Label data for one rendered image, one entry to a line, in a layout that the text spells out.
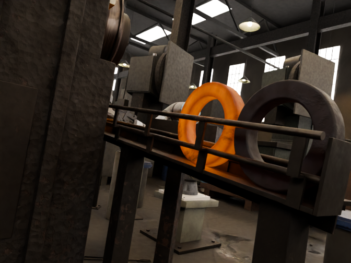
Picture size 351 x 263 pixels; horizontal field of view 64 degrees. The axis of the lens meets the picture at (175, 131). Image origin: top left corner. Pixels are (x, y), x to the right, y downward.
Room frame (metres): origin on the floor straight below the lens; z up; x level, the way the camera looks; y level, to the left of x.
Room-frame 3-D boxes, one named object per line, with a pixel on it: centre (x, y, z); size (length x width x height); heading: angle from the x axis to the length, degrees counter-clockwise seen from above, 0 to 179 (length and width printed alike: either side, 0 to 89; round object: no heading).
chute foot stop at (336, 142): (0.40, -0.23, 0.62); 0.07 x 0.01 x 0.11; 126
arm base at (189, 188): (1.96, -0.14, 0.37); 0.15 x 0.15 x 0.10
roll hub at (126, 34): (1.41, 0.38, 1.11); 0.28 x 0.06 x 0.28; 36
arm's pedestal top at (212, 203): (1.96, -0.14, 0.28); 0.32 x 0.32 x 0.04; 42
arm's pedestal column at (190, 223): (1.96, -0.14, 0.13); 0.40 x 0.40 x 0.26; 42
